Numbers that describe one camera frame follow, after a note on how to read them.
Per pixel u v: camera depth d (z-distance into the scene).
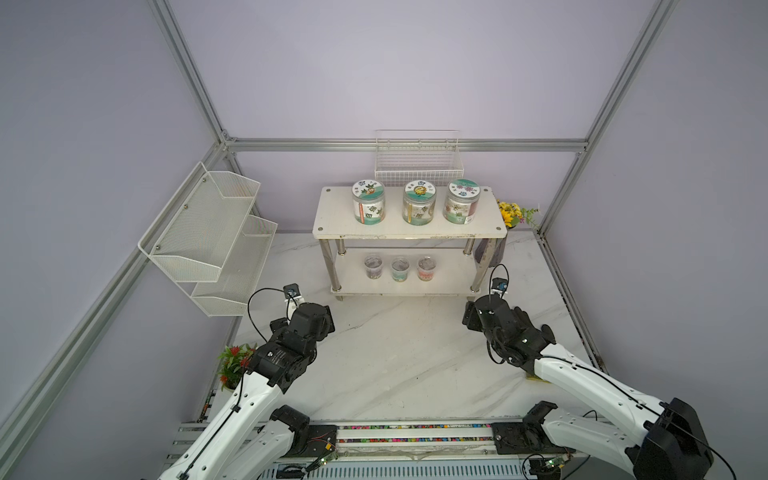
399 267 0.94
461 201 0.70
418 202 0.70
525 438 0.65
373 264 0.95
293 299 0.64
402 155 0.93
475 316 0.65
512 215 0.91
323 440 0.73
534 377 0.56
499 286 0.71
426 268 0.94
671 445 0.39
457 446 0.73
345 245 1.04
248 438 0.43
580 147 0.95
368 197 0.70
